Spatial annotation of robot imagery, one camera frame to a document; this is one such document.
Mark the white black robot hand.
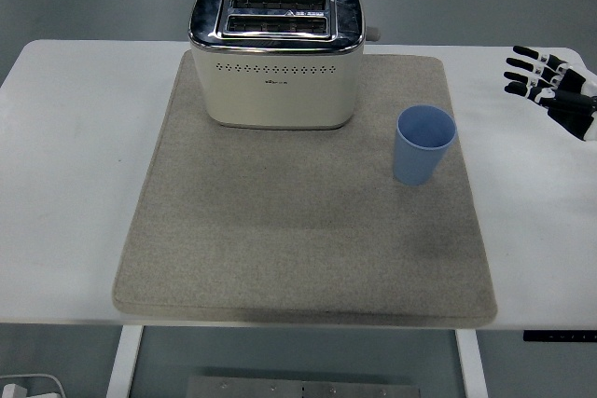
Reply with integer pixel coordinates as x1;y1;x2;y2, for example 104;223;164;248
503;45;597;142

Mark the white cable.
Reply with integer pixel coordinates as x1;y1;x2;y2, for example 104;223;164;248
0;373;66;398

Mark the black table control panel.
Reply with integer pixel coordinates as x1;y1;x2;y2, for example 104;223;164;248
522;330;597;342

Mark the grey metal plate with screws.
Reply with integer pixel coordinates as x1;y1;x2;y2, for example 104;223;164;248
185;375;423;398

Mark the white table leg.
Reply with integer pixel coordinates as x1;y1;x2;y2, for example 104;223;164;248
105;324;146;398
454;330;490;398

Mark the blue ribbed plastic cup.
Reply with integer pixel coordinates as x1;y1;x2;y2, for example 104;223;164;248
393;104;458;187

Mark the beige fabric table mat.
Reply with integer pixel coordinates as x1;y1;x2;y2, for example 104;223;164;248
110;50;499;327

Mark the cream and chrome toaster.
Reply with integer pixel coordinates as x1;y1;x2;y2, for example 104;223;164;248
187;0;382;131

